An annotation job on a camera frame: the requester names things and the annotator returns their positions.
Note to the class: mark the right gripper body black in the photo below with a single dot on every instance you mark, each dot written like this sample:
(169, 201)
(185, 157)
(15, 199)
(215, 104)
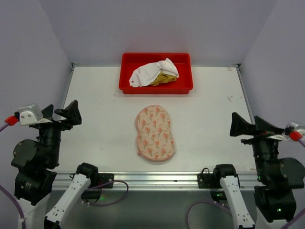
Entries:
(259, 138)

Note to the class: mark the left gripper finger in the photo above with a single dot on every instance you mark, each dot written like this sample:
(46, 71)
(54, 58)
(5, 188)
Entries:
(71, 114)
(47, 112)

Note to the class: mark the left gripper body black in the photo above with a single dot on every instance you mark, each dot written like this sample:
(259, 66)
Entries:
(51, 124)

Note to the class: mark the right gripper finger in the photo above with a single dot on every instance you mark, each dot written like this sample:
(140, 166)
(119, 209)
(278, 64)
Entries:
(240, 126)
(263, 127)

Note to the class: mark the white bra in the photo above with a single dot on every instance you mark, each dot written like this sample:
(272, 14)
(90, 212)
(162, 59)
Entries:
(144, 75)

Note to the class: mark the floral mesh laundry bag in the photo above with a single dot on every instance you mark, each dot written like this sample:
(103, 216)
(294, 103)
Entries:
(155, 141)

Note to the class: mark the yellow bra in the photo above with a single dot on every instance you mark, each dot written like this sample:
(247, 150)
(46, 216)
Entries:
(163, 78)

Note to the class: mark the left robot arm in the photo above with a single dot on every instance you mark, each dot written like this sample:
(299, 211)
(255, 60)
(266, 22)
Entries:
(35, 161)

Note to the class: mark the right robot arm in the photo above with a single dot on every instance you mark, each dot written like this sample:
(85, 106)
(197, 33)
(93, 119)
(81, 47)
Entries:
(274, 199)

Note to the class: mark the red plastic tray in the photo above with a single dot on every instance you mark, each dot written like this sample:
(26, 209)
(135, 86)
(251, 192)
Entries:
(131, 61)

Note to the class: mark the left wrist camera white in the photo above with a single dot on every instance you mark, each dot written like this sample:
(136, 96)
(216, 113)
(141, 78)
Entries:
(31, 115)

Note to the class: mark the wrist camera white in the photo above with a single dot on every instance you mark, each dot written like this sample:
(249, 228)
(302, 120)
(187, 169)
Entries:
(293, 131)
(31, 115)

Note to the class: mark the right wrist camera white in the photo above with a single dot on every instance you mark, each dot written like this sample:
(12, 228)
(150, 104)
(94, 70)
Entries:
(293, 131)

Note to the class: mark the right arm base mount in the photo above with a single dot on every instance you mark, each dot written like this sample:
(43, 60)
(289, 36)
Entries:
(206, 180)

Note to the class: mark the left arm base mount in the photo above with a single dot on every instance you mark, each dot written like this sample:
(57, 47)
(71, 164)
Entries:
(94, 192)

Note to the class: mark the aluminium front rail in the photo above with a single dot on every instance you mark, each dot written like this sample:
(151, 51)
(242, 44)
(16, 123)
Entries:
(157, 181)

